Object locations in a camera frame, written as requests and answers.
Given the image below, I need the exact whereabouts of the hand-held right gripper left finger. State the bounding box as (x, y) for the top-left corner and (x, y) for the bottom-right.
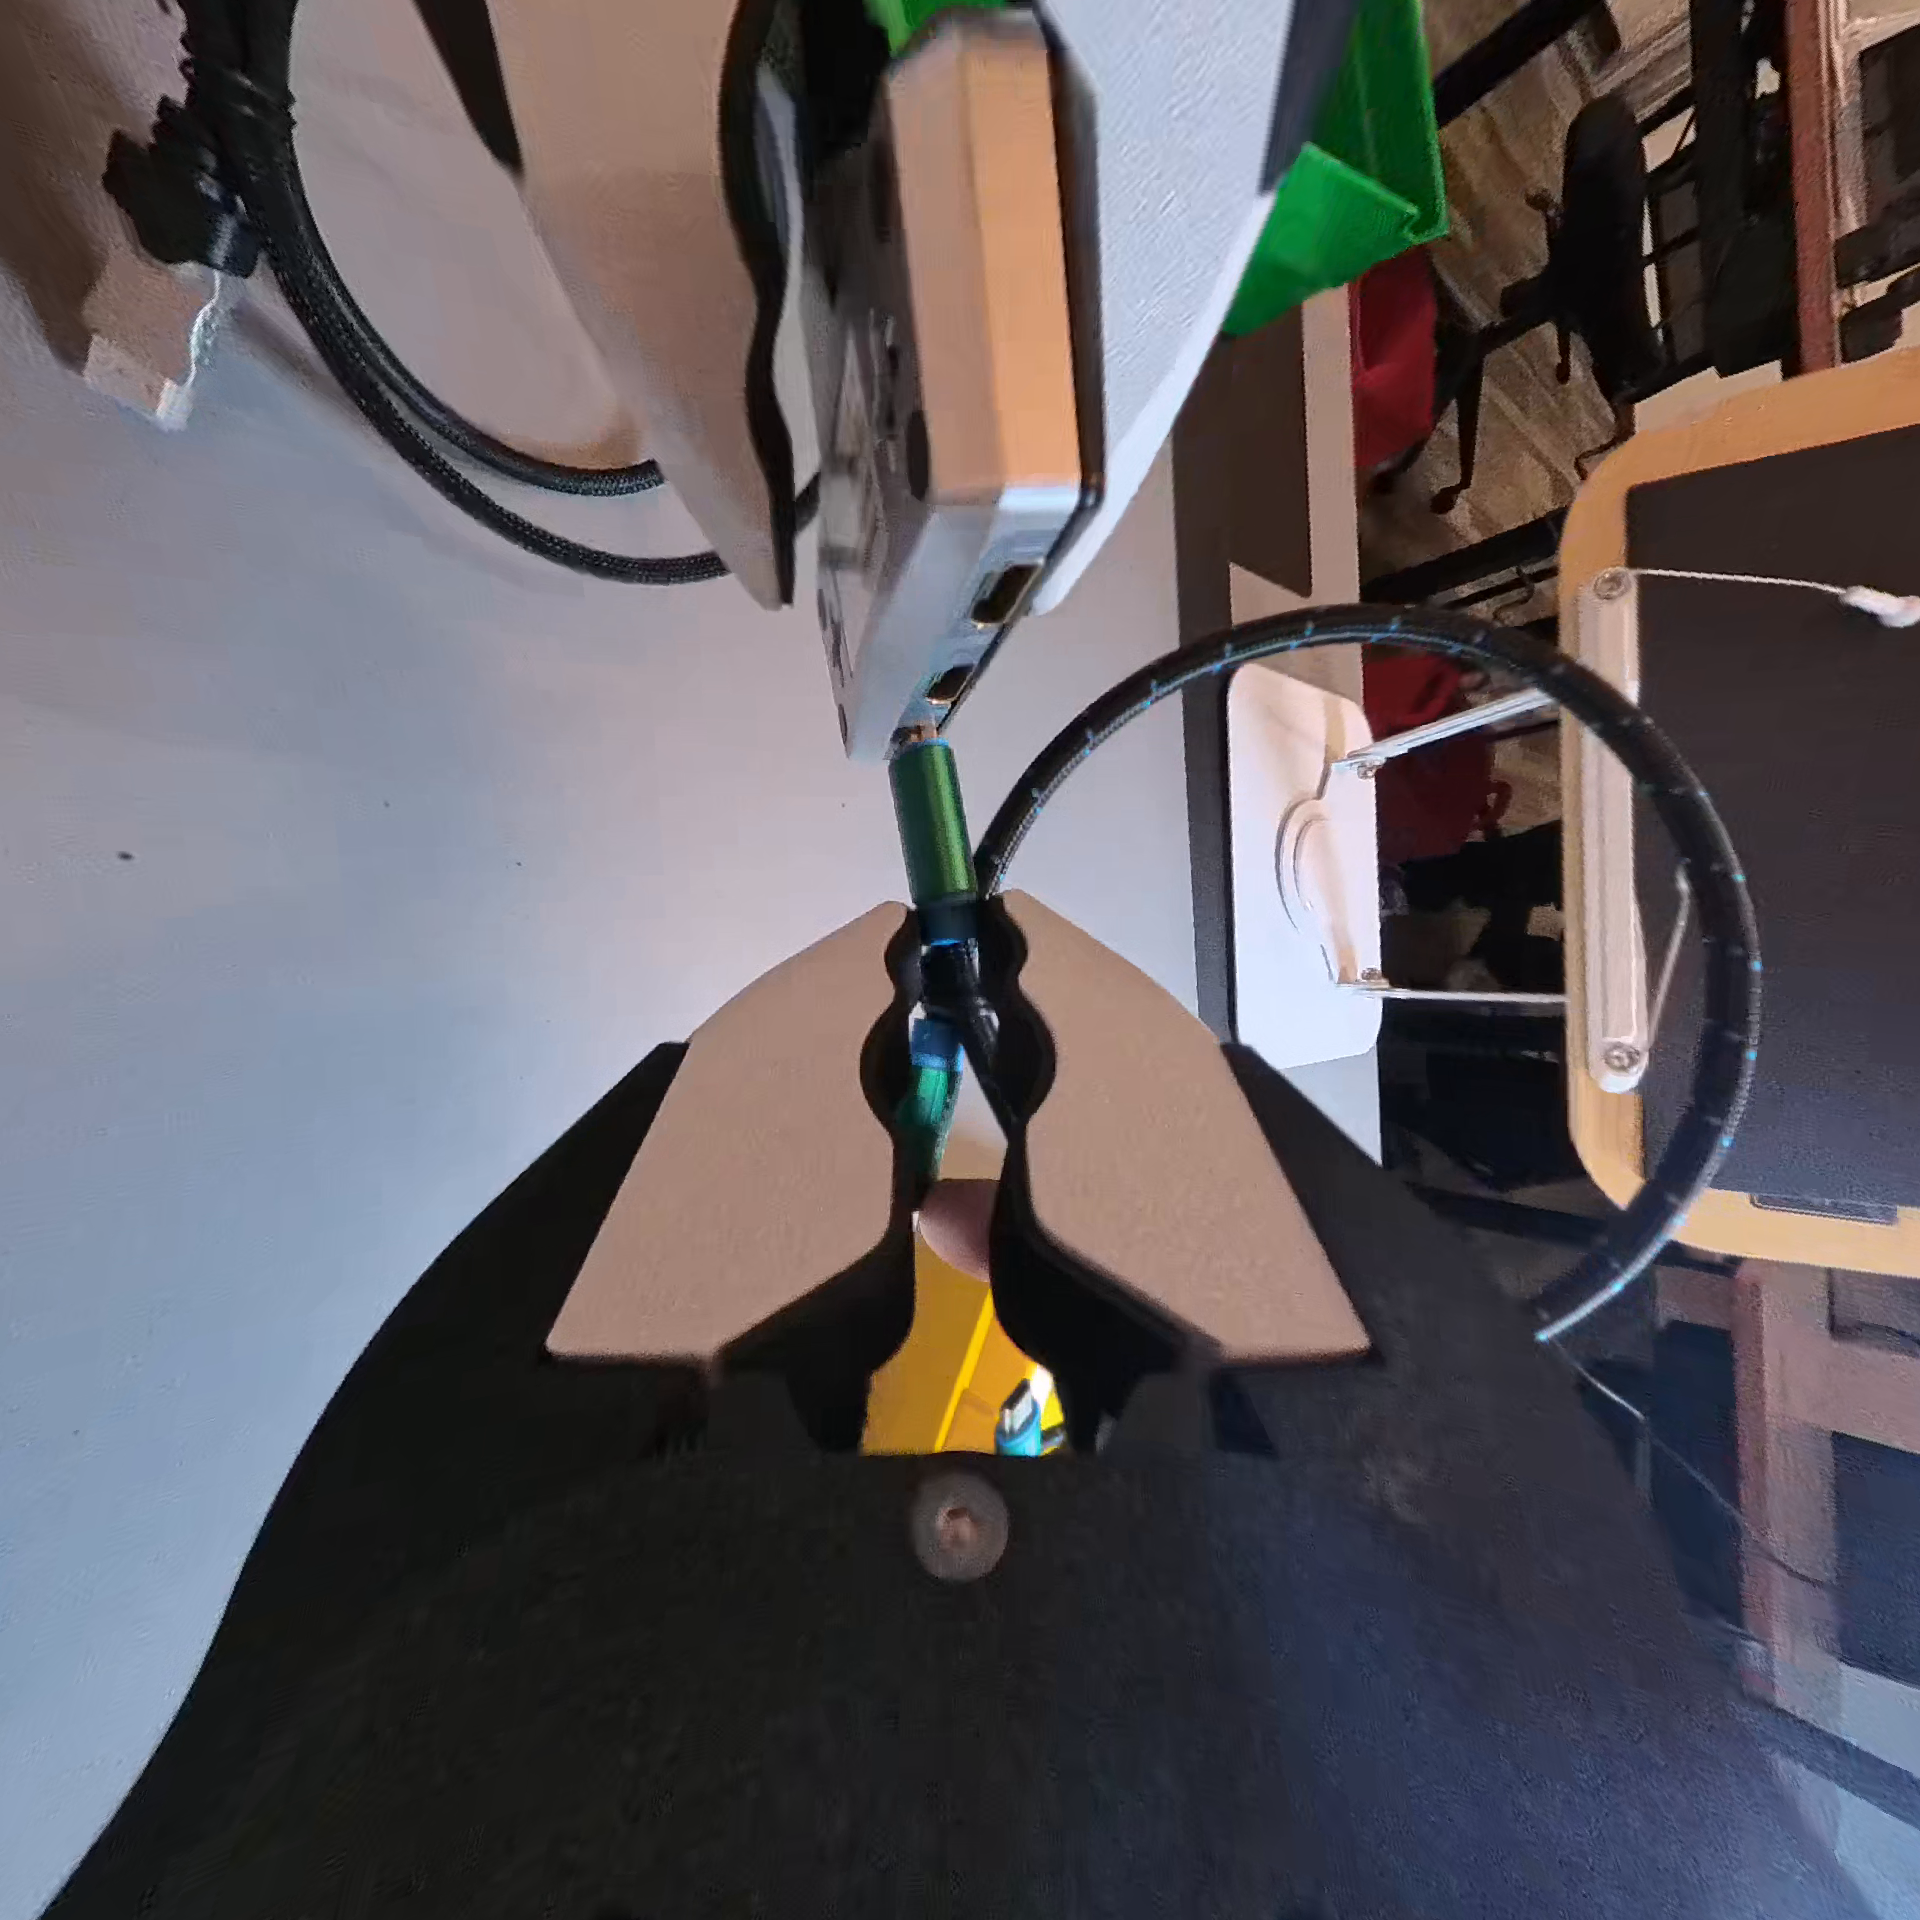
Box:
(551, 899), (916, 1379)

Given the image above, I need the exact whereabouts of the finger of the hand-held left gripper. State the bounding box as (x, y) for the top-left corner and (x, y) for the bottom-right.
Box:
(1034, 0), (1370, 571)
(490, 0), (816, 608)

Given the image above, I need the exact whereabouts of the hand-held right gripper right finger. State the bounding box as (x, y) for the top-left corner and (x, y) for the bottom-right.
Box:
(990, 893), (1379, 1379)

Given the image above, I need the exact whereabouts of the grey hdmi hub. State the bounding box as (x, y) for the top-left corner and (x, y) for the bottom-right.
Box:
(792, 19), (1103, 759)

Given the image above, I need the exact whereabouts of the yellow plastic bin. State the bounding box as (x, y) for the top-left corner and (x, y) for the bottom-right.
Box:
(862, 1245), (1071, 1464)

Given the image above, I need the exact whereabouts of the green plastic bin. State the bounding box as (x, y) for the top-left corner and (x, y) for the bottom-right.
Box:
(866, 0), (1450, 345)

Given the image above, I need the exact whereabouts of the red bag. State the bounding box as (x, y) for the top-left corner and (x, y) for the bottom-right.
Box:
(1349, 258), (1450, 491)

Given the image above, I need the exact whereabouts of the black office chair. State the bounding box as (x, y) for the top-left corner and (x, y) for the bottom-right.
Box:
(1494, 88), (1688, 457)

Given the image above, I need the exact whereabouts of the red battery bin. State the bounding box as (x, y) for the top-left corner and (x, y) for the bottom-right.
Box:
(1379, 727), (1511, 877)

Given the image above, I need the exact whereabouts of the thin white-tipped wire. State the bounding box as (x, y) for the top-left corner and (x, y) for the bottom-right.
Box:
(1629, 567), (1920, 632)

